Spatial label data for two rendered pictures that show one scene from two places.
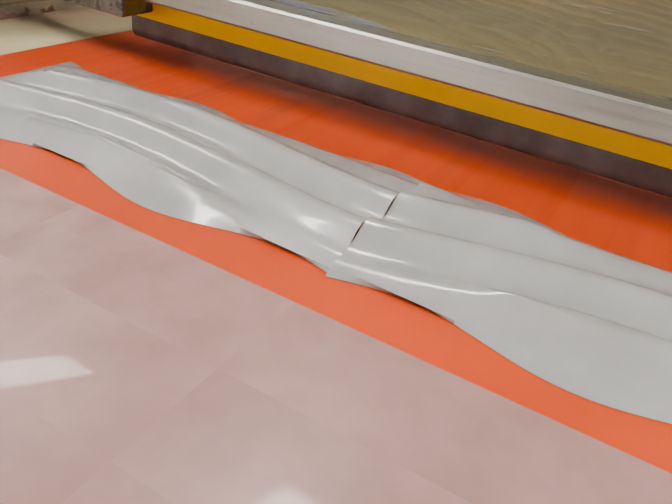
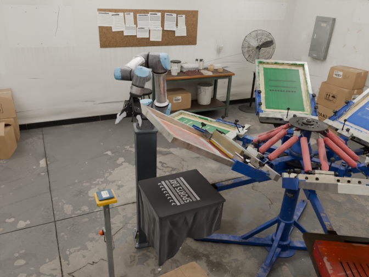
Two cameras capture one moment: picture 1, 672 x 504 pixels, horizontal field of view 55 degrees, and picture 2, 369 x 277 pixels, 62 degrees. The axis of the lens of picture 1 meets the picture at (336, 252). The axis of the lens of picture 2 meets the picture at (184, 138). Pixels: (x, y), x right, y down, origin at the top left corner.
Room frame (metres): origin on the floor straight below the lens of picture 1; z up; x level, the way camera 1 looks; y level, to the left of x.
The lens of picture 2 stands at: (-1.77, -0.47, 2.22)
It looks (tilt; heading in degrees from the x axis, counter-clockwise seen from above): 25 degrees down; 20
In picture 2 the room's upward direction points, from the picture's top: 3 degrees clockwise
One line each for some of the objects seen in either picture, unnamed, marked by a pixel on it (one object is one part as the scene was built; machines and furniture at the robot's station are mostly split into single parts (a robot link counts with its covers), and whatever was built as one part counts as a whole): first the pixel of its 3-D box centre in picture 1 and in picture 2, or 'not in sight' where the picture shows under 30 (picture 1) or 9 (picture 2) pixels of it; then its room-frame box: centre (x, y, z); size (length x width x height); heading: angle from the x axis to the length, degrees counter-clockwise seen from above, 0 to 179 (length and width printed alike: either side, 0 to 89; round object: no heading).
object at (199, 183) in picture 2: not in sight; (180, 190); (-0.06, 0.15, 0.95); 0.48 x 0.44 x 0.01; 136
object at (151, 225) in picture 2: not in sight; (149, 222); (-0.23, 0.31, 0.74); 0.45 x 0.03 x 0.43; 46
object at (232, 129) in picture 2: not in sight; (208, 123); (0.96, 0.26, 1.05); 1.08 x 0.61 x 0.23; 76
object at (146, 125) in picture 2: not in sight; (145, 121); (0.31, 0.62, 1.25); 0.15 x 0.15 x 0.10
